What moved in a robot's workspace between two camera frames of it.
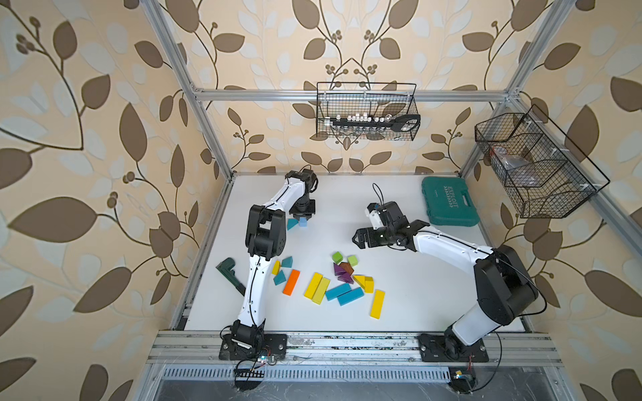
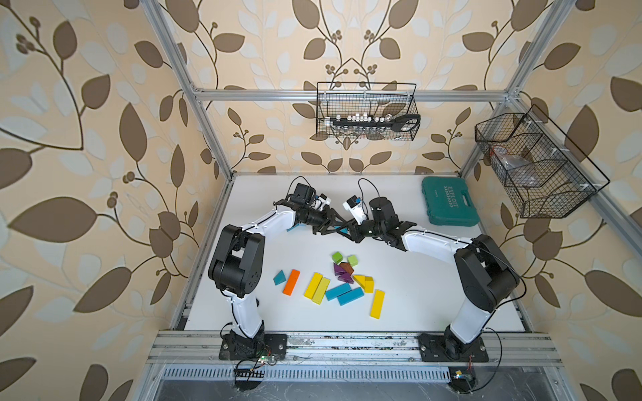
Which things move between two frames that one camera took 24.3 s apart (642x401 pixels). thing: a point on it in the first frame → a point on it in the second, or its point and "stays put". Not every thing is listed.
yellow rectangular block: [313, 286] stays put
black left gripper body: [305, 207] → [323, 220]
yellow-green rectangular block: [321, 291] stays put
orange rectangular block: [291, 281] stays put
